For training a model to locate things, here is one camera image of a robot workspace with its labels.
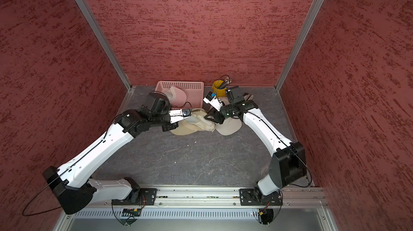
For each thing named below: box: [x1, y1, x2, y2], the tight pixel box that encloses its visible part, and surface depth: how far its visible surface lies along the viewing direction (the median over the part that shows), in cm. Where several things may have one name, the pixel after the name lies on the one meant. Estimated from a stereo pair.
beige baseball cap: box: [169, 107, 216, 136], surface depth 83 cm
